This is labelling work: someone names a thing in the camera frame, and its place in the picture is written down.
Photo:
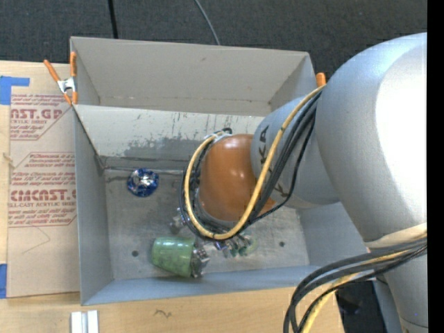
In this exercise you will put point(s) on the green cup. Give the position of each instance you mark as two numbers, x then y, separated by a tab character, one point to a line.
171	255

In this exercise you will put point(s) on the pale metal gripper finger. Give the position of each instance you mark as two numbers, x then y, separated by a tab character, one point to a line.
197	270
200	254

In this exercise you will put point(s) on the brown cardboard board red print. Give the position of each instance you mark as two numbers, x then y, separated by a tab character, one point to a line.
41	186

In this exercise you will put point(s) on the blue shiny crumpled wrapper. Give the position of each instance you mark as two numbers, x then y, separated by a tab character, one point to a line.
143	182

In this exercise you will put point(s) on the grey metal bin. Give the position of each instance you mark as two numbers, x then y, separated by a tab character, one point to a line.
138	134

